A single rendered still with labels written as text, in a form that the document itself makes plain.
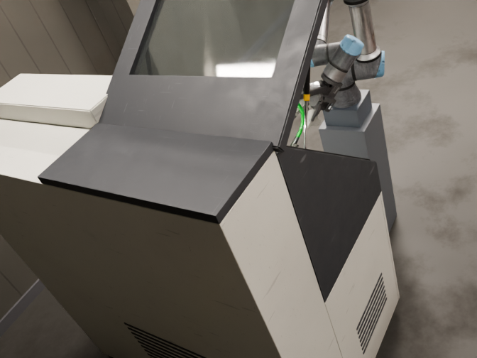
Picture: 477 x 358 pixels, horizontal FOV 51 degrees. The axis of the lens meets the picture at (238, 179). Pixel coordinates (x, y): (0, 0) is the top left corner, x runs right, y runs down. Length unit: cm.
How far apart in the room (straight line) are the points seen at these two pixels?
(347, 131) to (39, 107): 139
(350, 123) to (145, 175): 135
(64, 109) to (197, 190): 77
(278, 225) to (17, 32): 249
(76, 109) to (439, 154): 244
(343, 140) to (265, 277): 128
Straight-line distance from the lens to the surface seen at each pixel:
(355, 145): 253
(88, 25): 383
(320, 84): 181
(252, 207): 126
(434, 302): 273
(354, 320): 211
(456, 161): 346
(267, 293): 141
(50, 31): 364
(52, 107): 192
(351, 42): 176
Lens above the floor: 222
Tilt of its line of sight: 37 degrees down
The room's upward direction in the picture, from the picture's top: 22 degrees counter-clockwise
